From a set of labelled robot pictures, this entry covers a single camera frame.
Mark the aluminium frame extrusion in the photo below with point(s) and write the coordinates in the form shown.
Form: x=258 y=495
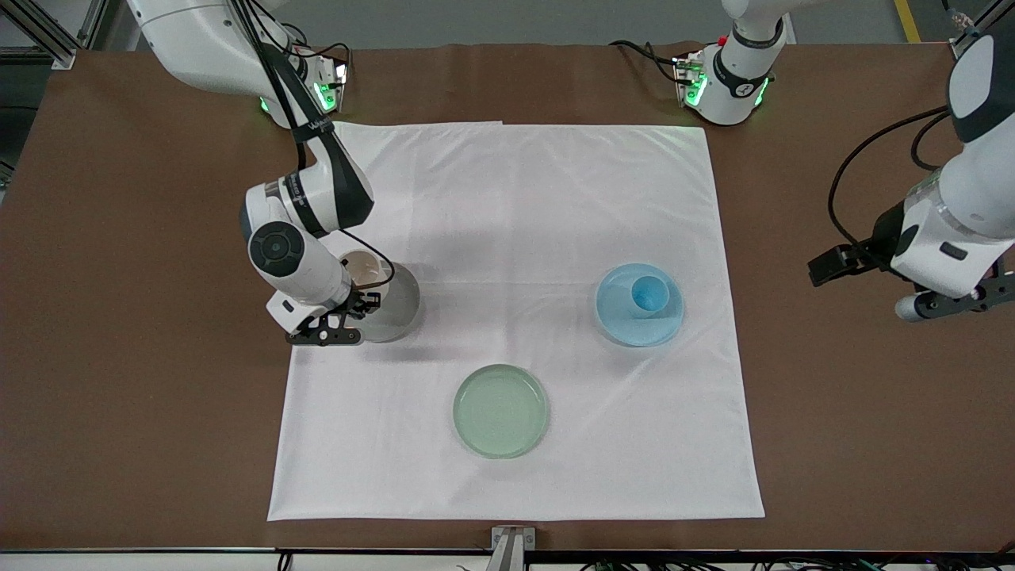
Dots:
x=40 y=32
x=971 y=36

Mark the silver table edge bracket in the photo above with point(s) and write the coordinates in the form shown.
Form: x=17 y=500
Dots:
x=513 y=543

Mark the gray round plate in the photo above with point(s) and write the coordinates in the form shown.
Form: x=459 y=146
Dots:
x=400 y=305

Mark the blue plastic cup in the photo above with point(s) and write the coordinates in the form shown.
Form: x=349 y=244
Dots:
x=650 y=295

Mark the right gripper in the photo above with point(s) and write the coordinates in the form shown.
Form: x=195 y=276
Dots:
x=361 y=302

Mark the green round plate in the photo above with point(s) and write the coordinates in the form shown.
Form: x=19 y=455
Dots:
x=500 y=411

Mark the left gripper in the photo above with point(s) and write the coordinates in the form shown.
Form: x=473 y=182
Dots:
x=886 y=235

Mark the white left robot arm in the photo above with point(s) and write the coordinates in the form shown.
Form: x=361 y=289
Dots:
x=971 y=206

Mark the white square cloth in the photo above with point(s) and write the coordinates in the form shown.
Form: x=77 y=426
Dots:
x=515 y=206

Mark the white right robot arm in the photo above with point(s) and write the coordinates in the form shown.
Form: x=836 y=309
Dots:
x=317 y=190

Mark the blue round plate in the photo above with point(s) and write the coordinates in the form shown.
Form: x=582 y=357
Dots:
x=626 y=325

